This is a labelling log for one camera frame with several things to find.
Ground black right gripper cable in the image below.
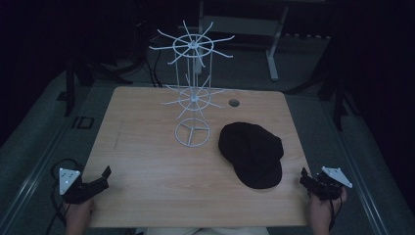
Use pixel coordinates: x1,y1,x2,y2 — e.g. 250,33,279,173
328,197,343,232

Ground black floor bracket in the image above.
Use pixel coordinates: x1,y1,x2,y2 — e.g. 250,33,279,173
70,115,96,130

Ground white wire hat rack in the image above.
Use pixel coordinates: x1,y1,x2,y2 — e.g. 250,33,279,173
149,20,236,148

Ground black metal stand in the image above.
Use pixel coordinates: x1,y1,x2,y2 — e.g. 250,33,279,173
284,62,361,132
57,48,148,118

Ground person's right hand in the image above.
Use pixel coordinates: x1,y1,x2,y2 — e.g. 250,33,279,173
307,187,347,235

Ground black floor cables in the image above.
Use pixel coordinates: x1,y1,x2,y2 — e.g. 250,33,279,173
143,38,164,89

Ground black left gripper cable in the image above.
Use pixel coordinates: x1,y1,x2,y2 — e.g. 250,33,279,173
45,158,80,235

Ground black cap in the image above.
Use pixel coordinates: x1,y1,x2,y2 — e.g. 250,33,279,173
217,121,285,190

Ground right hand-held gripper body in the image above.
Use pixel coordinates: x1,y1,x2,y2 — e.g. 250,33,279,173
307,165,353,202

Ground person's light clothing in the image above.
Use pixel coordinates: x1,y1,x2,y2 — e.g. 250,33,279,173
144,226,271,235

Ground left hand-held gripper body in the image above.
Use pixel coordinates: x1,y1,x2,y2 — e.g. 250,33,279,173
58,167,110,206

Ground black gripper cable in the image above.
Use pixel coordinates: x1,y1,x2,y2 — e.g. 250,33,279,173
45,158,80,235
328,197,343,232

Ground person's left hand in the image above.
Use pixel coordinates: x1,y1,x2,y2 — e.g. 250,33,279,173
65,198,96,235

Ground white metal desk frame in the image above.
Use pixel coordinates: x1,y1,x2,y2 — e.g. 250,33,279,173
197,0,327,82

